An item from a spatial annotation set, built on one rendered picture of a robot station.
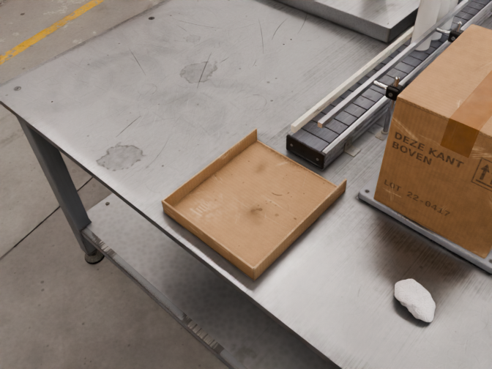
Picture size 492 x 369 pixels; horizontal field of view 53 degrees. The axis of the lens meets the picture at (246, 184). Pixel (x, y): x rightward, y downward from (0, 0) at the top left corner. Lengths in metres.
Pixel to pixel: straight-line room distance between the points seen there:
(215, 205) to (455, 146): 0.49
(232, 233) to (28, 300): 1.23
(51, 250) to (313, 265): 1.42
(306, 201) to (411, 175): 0.23
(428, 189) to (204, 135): 0.56
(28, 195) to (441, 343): 1.94
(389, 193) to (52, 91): 0.95
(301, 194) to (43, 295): 1.27
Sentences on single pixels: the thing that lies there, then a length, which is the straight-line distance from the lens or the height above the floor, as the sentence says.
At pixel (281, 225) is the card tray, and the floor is 0.83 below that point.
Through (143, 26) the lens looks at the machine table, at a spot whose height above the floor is 0.83.
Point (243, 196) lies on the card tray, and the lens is 1.08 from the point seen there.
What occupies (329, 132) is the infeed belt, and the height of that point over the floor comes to 0.88.
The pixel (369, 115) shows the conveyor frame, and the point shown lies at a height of 0.88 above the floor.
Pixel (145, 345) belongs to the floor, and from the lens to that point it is 1.86.
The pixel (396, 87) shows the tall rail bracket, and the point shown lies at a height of 0.97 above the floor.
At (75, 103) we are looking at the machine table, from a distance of 1.43.
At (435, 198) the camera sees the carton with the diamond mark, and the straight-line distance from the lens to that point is 0.98.
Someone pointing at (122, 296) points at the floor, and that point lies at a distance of 1.97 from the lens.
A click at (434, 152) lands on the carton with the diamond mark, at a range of 0.92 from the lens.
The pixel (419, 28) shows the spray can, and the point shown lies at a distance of 1.44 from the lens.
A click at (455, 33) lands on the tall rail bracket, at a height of 0.97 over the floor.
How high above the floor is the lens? 1.64
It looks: 47 degrees down
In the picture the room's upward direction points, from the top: 3 degrees counter-clockwise
